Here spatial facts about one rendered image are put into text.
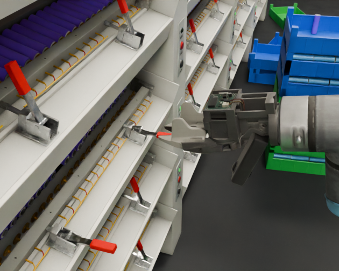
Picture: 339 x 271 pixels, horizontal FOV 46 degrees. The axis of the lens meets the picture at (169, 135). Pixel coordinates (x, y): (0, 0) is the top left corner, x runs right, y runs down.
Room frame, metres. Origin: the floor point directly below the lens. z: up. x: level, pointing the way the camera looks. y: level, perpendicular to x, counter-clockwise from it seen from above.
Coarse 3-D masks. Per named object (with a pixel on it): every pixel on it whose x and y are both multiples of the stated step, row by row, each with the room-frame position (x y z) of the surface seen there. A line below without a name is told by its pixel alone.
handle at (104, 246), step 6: (72, 240) 0.36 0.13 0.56; (78, 240) 0.36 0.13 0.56; (84, 240) 0.36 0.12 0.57; (90, 240) 0.36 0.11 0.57; (96, 240) 0.36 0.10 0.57; (90, 246) 0.35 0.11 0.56; (96, 246) 0.35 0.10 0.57; (102, 246) 0.35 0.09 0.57; (108, 246) 0.35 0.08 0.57; (114, 246) 0.35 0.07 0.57; (108, 252) 0.34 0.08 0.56; (114, 252) 0.34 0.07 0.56
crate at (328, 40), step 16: (288, 16) 1.34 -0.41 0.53; (304, 16) 1.35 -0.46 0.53; (320, 16) 1.34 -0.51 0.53; (336, 16) 1.33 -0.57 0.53; (288, 32) 1.22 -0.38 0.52; (304, 32) 1.32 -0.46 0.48; (320, 32) 1.32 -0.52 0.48; (336, 32) 1.32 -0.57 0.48; (288, 48) 1.16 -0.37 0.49; (304, 48) 1.16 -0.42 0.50; (320, 48) 1.15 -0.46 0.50; (336, 48) 1.14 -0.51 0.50
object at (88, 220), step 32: (128, 96) 0.75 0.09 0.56; (160, 96) 0.77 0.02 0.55; (96, 128) 0.63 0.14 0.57; (160, 128) 0.71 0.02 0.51; (128, 160) 0.56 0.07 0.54; (96, 192) 0.47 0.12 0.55; (32, 224) 0.39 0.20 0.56; (64, 224) 0.40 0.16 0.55; (96, 224) 0.41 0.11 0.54; (0, 256) 0.33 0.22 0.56; (64, 256) 0.35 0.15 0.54
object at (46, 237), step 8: (144, 104) 0.73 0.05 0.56; (136, 112) 0.69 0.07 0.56; (120, 136) 0.61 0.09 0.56; (104, 160) 0.54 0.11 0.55; (96, 168) 0.52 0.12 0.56; (88, 176) 0.50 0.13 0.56; (80, 192) 0.46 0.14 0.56; (72, 200) 0.44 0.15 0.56; (64, 216) 0.41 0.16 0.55; (48, 232) 0.38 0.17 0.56; (40, 248) 0.35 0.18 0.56; (32, 256) 0.34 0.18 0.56; (24, 264) 0.33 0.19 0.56
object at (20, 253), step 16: (144, 96) 0.73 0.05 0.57; (128, 112) 0.66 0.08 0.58; (144, 112) 0.69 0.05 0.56; (112, 128) 0.61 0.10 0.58; (96, 144) 0.56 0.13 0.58; (112, 144) 0.58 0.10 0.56; (96, 160) 0.52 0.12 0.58; (80, 176) 0.48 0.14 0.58; (64, 192) 0.44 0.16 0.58; (48, 208) 0.40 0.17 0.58; (64, 208) 0.42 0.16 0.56; (48, 224) 0.38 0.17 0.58; (32, 240) 0.35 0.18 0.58; (16, 256) 0.32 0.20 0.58
